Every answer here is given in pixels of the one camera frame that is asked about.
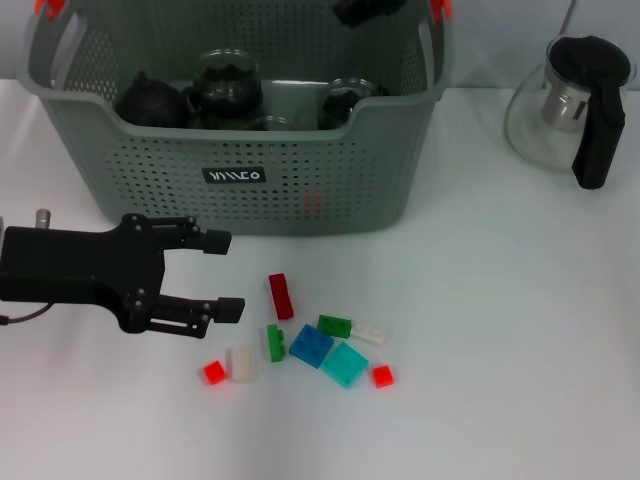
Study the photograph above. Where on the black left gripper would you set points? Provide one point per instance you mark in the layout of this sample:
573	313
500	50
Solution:
75	265

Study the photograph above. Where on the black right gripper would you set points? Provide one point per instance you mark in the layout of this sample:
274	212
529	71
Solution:
367	10

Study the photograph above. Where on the red sloped toy brick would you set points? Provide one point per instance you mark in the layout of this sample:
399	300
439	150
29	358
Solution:
312	205

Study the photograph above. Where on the glass jar dark lid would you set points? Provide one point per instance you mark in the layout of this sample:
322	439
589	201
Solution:
227	75

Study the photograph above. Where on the teal square toy brick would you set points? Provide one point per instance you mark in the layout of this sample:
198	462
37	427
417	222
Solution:
345	365

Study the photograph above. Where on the small red toy brick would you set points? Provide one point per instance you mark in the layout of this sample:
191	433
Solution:
215	372
382	376

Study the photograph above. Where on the grey-green perforated storage basket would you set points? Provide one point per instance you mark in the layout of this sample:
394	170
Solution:
150	200

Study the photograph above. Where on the long dark red brick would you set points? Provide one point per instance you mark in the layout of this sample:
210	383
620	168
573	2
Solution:
281	297

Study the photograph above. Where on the translucent white toy brick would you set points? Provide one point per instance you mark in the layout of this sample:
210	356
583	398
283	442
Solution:
242	364

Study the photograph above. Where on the small green toy brick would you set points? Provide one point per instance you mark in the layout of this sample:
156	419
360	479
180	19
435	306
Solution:
274	345

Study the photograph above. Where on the blue square toy brick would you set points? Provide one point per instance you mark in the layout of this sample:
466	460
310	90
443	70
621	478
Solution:
311	346

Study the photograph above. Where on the small black clay teapot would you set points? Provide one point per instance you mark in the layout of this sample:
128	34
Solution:
150	102

